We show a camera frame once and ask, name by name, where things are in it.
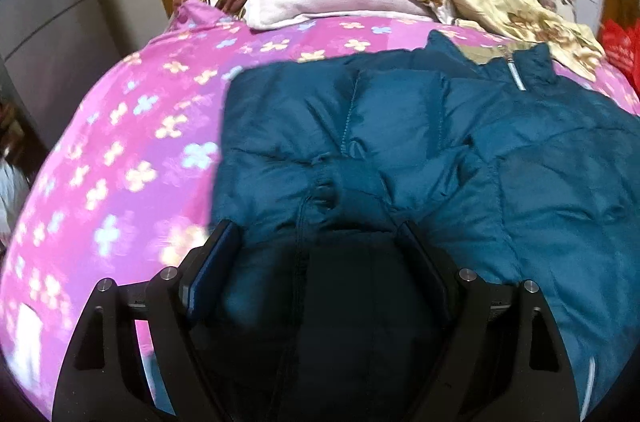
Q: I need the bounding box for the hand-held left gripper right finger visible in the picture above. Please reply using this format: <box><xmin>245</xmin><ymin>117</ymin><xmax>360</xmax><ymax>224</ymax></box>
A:
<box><xmin>397</xmin><ymin>219</ymin><xmax>586</xmax><ymax>422</ymax></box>

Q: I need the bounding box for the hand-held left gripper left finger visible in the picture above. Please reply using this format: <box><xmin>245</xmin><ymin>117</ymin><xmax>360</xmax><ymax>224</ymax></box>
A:
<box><xmin>50</xmin><ymin>219</ymin><xmax>242</xmax><ymax>422</ymax></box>

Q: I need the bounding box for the teal puffer jacket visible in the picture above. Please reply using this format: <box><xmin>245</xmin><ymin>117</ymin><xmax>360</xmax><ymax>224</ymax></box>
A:
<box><xmin>207</xmin><ymin>30</ymin><xmax>640</xmax><ymax>422</ymax></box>

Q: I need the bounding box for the pink floral bed sheet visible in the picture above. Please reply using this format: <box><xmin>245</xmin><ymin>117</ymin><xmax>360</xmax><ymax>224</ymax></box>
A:
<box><xmin>0</xmin><ymin>0</ymin><xmax>640</xmax><ymax>403</ymax></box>

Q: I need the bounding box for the white folded cloth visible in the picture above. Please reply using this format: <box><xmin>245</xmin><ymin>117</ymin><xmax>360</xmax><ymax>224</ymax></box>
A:
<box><xmin>12</xmin><ymin>302</ymin><xmax>43</xmax><ymax>373</ymax></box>

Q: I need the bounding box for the white plastic bag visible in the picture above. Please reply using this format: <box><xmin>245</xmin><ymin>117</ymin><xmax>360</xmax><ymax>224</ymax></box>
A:
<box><xmin>0</xmin><ymin>162</ymin><xmax>28</xmax><ymax>243</ymax></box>

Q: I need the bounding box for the red shopping bag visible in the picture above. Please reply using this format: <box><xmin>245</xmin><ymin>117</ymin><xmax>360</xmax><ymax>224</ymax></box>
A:
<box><xmin>597</xmin><ymin>18</ymin><xmax>640</xmax><ymax>93</ymax></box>

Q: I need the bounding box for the grey wardrobe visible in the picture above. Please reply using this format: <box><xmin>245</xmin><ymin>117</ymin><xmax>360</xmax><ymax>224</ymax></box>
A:
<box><xmin>0</xmin><ymin>0</ymin><xmax>168</xmax><ymax>153</ymax></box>

